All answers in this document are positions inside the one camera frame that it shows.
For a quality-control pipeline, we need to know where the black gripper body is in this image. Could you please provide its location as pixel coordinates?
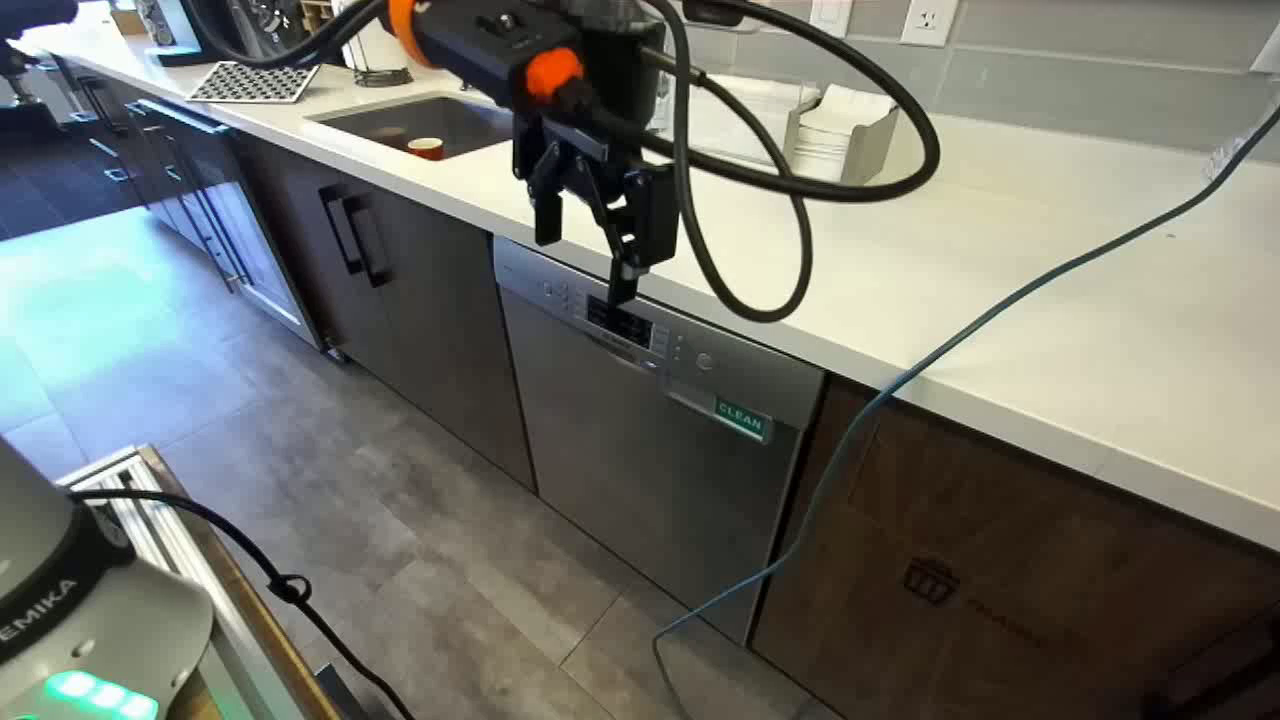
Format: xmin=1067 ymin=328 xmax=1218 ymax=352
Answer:
xmin=512 ymin=0 xmax=680 ymax=189

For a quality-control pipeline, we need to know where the undermount kitchen sink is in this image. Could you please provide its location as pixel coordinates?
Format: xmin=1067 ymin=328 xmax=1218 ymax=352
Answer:
xmin=313 ymin=94 xmax=521 ymax=164

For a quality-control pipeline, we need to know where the dark wood sink cabinet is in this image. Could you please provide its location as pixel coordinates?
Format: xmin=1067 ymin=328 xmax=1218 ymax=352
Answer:
xmin=240 ymin=132 xmax=540 ymax=491

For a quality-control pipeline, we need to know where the chrome faucet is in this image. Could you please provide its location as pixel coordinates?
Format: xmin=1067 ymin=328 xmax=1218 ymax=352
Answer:
xmin=344 ymin=0 xmax=419 ymax=94

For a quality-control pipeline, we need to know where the metal napkin holder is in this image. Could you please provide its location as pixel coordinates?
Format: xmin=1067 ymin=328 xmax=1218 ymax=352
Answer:
xmin=781 ymin=80 xmax=902 ymax=189

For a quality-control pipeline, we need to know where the stainless steel dishwasher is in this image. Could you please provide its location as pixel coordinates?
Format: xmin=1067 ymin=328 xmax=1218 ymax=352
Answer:
xmin=492 ymin=238 xmax=834 ymax=651

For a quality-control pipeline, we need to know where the striped drying mat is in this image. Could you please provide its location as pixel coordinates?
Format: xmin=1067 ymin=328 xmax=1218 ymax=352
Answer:
xmin=183 ymin=58 xmax=323 ymax=108

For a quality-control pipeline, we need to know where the dark undercounter appliance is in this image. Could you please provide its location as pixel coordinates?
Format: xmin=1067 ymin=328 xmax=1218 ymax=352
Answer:
xmin=77 ymin=77 xmax=319 ymax=341

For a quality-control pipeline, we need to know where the brown wood cabinet with logo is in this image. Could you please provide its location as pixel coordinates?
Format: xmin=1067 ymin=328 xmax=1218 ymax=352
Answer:
xmin=748 ymin=378 xmax=1280 ymax=720

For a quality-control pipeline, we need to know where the wood edged robot cart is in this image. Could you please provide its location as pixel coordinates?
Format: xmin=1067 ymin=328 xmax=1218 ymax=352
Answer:
xmin=56 ymin=444 xmax=352 ymax=720

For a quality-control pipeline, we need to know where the black orange wrist camera mount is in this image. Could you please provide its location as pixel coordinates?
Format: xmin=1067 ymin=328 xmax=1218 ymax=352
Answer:
xmin=380 ymin=0 xmax=593 ymax=113

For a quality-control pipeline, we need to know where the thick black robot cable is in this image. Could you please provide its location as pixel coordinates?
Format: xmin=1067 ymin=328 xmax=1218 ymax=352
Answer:
xmin=643 ymin=0 xmax=819 ymax=328
xmin=585 ymin=0 xmax=946 ymax=209

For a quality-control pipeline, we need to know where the black cabinet handle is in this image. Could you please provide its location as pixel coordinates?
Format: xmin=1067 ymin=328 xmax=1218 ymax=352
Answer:
xmin=339 ymin=194 xmax=401 ymax=294
xmin=317 ymin=179 xmax=367 ymax=281

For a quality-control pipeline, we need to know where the white wall outlet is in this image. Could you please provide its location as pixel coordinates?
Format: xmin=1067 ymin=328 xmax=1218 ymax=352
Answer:
xmin=806 ymin=0 xmax=858 ymax=39
xmin=897 ymin=0 xmax=963 ymax=52

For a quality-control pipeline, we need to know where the black power cable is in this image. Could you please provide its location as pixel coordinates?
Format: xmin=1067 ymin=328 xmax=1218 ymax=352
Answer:
xmin=649 ymin=101 xmax=1280 ymax=720

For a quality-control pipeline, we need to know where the thin black knotted cable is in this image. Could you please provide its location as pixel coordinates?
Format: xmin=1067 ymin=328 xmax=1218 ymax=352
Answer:
xmin=71 ymin=485 xmax=419 ymax=720

